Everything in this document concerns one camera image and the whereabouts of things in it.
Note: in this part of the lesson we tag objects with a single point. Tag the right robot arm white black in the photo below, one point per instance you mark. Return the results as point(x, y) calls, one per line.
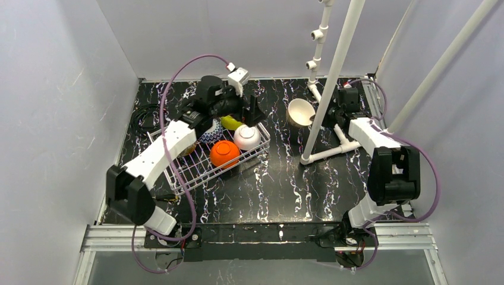
point(394, 173)

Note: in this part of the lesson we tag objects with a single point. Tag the white wire dish rack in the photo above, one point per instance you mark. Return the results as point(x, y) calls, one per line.
point(196, 168)

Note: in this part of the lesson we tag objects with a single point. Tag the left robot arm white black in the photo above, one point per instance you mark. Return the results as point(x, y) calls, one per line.
point(128, 186)

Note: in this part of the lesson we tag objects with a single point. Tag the white bowl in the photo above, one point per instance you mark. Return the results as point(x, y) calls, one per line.
point(246, 138)

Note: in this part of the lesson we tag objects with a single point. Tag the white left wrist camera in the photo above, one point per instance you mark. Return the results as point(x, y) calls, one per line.
point(237, 78)

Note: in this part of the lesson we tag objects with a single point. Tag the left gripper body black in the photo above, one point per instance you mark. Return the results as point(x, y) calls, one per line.
point(247, 111)

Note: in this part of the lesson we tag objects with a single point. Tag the yellow-green bowl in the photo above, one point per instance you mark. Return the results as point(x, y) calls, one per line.
point(229, 123)

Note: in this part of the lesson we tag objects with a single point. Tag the yellow black screwdriver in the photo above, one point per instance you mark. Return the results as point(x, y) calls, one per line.
point(171, 198)

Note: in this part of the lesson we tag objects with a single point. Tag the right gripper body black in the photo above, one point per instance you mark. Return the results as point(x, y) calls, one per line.
point(333, 116)

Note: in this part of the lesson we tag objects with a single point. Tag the cream bowl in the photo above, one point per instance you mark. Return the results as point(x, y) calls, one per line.
point(300, 113)
point(187, 151)
point(223, 152)

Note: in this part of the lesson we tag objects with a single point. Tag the red patterned bowl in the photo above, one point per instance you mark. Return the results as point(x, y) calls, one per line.
point(213, 134)

